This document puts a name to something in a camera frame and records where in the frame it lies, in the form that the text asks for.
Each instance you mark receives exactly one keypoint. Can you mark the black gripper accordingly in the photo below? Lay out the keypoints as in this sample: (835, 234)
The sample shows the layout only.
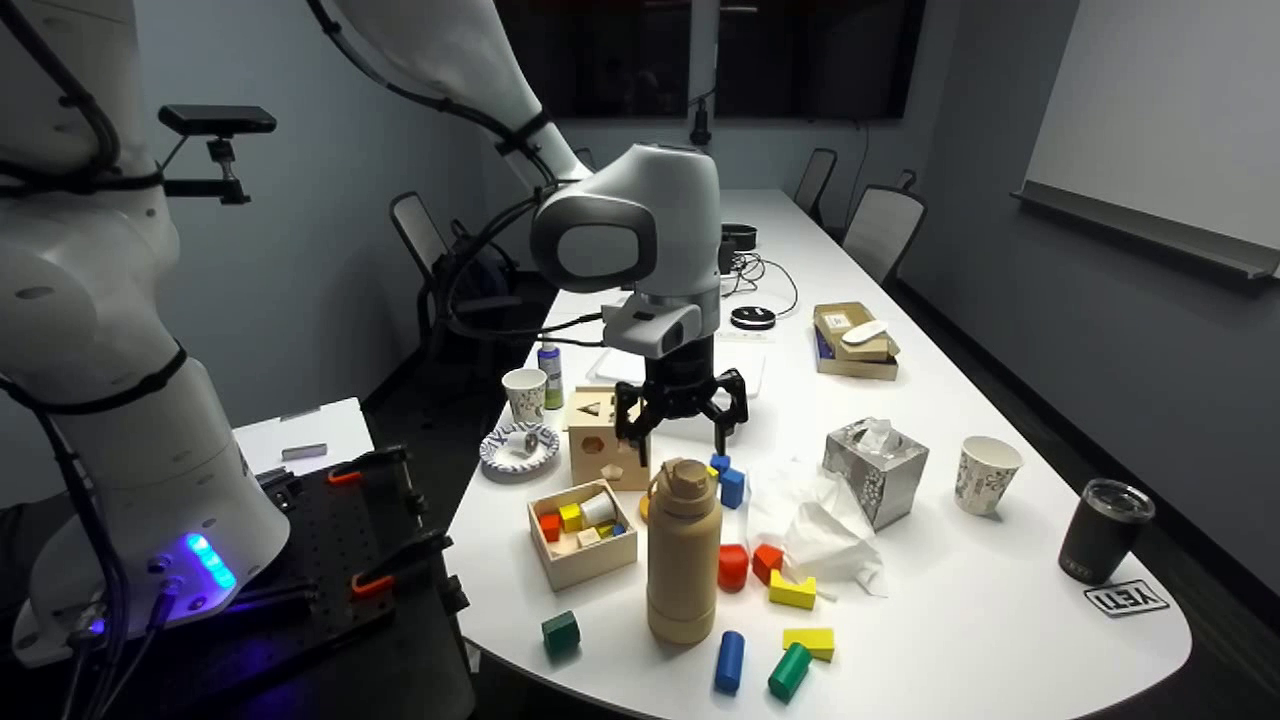
(683, 367)

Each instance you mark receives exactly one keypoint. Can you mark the peach bottle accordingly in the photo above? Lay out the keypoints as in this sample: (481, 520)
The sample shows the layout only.
(686, 552)

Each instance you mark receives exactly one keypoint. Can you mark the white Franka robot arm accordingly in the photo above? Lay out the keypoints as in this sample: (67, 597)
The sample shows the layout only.
(643, 203)

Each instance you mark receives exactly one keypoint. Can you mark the white plastic storage box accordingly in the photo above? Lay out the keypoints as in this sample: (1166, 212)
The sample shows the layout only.
(686, 437)

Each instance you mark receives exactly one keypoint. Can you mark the wooden shape sorter box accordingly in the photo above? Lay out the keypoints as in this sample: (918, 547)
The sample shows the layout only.
(595, 447)

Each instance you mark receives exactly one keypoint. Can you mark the purple spray bottle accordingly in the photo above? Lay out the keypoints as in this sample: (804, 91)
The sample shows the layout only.
(548, 376)

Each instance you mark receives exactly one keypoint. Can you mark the tan cardboard box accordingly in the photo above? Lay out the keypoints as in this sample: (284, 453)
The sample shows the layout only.
(855, 350)

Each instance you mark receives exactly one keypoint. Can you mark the grey marble tissue box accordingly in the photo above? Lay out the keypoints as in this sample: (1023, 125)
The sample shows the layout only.
(875, 468)

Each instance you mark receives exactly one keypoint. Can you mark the orange disc block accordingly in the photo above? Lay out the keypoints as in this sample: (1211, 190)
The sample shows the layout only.
(644, 510)

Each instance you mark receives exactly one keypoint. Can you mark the black round puck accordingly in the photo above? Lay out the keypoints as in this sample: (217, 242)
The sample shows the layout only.
(752, 319)

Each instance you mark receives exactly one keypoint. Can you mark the white cylinder block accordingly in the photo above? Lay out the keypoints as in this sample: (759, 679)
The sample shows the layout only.
(603, 504)

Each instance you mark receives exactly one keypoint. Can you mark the small yellow block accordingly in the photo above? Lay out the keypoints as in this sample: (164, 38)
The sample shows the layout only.
(569, 513)

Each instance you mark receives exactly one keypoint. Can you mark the patterned paper cup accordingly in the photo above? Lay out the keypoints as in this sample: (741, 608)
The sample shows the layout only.
(991, 474)
(522, 399)

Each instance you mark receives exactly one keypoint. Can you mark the small white cup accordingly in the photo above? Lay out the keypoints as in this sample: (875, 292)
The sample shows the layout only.
(527, 437)

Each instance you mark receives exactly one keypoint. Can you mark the small red block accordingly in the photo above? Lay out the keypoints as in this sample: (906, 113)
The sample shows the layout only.
(548, 525)

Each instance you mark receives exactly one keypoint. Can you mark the wooden block tray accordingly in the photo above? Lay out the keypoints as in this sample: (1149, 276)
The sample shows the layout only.
(586, 560)

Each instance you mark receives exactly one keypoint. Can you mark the crumpled white tissue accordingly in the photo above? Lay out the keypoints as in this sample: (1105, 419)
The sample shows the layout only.
(825, 531)

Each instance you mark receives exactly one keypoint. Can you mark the white oval object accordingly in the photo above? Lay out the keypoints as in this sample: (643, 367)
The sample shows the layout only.
(865, 331)

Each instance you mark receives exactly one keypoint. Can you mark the black office chair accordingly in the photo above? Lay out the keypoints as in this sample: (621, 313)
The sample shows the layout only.
(487, 292)

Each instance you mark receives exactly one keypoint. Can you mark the green block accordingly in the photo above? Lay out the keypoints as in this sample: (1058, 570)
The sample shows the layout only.
(563, 634)
(789, 672)

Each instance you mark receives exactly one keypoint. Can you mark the blue cylinder block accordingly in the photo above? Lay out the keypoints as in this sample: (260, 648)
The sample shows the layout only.
(731, 663)

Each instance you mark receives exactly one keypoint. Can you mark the grey conference chair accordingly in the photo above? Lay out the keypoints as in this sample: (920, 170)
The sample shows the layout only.
(423, 230)
(881, 230)
(813, 178)

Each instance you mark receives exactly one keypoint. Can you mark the dark window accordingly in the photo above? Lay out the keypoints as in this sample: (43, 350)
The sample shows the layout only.
(802, 54)

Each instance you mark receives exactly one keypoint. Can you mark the small grey object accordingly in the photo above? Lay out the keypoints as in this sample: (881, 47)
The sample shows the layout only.
(307, 449)

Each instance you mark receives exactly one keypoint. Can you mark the black robot cart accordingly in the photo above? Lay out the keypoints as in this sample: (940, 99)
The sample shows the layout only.
(323, 533)

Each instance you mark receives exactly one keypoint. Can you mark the white sheet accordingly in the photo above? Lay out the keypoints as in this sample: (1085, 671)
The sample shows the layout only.
(283, 431)

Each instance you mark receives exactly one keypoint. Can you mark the black tumbler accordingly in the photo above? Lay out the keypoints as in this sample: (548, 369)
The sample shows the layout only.
(1105, 531)

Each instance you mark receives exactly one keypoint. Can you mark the black white label sticker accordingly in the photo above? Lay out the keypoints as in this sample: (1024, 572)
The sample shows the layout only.
(1125, 597)

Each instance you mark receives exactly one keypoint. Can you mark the whiteboard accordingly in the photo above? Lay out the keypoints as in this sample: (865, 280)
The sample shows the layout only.
(1173, 120)

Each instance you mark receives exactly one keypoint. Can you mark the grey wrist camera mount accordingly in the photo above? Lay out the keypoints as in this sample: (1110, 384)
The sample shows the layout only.
(653, 324)

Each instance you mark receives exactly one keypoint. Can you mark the black camera on stand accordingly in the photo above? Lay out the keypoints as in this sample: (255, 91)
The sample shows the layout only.
(217, 120)

